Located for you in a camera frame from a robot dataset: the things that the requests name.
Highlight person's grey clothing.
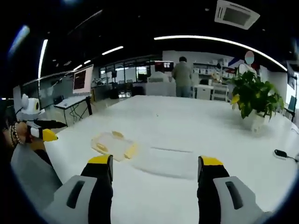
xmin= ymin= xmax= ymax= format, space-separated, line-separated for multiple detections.
xmin=10 ymin=144 xmax=64 ymax=208

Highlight large display screen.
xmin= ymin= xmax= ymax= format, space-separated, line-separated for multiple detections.
xmin=72 ymin=64 xmax=94 ymax=94

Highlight long curved ceiling light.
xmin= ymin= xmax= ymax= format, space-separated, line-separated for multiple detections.
xmin=153 ymin=35 xmax=288 ymax=72

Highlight white wall shelf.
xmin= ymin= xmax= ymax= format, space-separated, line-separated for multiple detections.
xmin=192 ymin=59 xmax=235 ymax=80

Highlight white desk with black legs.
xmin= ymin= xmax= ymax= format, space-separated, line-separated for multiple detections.
xmin=54 ymin=94 xmax=93 ymax=127

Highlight ceiling air conditioner unit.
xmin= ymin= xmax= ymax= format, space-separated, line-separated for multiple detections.
xmin=214 ymin=0 xmax=261 ymax=30

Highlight green potted plant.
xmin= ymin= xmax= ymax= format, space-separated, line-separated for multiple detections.
xmin=230 ymin=70 xmax=285 ymax=120

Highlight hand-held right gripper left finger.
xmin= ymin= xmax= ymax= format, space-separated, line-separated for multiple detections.
xmin=42 ymin=154 xmax=114 ymax=224

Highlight clear plastic bag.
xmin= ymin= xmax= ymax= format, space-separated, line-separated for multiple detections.
xmin=91 ymin=131 xmax=138 ymax=162

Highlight green chair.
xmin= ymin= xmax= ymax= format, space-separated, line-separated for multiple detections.
xmin=283 ymin=95 xmax=298 ymax=122

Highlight person's left hand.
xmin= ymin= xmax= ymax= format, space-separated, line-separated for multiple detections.
xmin=15 ymin=122 xmax=31 ymax=143

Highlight small black device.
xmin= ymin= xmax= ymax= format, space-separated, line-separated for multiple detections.
xmin=274 ymin=149 xmax=288 ymax=160

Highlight red screen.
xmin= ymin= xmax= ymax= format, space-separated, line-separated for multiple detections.
xmin=154 ymin=60 xmax=175 ymax=71

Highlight wall-mounted dark screen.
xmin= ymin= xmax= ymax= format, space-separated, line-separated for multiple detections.
xmin=287 ymin=69 xmax=299 ymax=91

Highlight clear plastic sheet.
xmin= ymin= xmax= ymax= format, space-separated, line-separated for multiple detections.
xmin=132 ymin=146 xmax=195 ymax=181

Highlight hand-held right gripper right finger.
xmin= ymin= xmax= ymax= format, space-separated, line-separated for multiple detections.
xmin=197 ymin=155 xmax=271 ymax=224

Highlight white cabinet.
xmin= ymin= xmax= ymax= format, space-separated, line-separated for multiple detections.
xmin=146 ymin=71 xmax=177 ymax=97

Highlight beaded bracelets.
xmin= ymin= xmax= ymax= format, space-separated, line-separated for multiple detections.
xmin=9 ymin=122 xmax=24 ymax=147

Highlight white plant pot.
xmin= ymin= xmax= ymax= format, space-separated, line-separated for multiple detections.
xmin=242 ymin=109 xmax=272 ymax=135

